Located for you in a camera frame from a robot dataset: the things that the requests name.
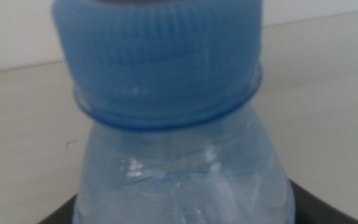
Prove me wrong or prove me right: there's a clear water bottle blue cap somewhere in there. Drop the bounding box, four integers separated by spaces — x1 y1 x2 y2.
50 0 296 224

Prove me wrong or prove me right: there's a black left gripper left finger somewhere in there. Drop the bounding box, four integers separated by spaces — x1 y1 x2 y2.
37 194 80 224

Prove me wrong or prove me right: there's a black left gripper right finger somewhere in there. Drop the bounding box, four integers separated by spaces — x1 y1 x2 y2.
288 179 358 224

